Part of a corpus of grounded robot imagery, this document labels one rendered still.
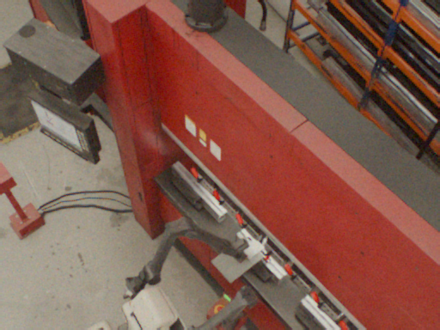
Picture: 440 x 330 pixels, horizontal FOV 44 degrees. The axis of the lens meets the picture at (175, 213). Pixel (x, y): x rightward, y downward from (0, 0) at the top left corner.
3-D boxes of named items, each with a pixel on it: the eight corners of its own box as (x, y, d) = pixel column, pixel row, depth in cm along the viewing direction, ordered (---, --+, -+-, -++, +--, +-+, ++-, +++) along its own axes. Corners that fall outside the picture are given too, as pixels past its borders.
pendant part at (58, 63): (41, 137, 367) (0, 43, 292) (65, 113, 376) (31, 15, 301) (99, 174, 351) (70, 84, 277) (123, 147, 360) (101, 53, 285)
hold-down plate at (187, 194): (170, 182, 372) (169, 180, 370) (176, 178, 374) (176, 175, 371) (198, 212, 361) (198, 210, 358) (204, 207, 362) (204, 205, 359)
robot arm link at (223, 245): (175, 222, 285) (183, 237, 278) (183, 215, 283) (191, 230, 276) (223, 244, 315) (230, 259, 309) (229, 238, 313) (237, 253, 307)
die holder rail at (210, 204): (172, 173, 376) (171, 165, 367) (179, 168, 377) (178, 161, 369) (219, 223, 356) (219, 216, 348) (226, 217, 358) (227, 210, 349)
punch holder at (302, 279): (288, 274, 306) (292, 262, 291) (299, 265, 308) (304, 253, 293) (307, 294, 300) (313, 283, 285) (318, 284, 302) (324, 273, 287)
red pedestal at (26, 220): (9, 223, 463) (-28, 171, 390) (33, 207, 469) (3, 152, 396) (21, 241, 455) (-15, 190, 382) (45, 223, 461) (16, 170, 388)
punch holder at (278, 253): (264, 248, 313) (266, 236, 299) (274, 240, 316) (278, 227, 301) (282, 267, 307) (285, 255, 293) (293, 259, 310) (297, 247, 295)
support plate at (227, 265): (210, 261, 331) (210, 260, 330) (243, 236, 338) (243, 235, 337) (230, 284, 324) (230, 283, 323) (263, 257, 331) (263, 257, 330)
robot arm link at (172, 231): (165, 216, 278) (172, 230, 272) (188, 216, 285) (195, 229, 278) (140, 271, 307) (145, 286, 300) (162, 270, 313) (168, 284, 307)
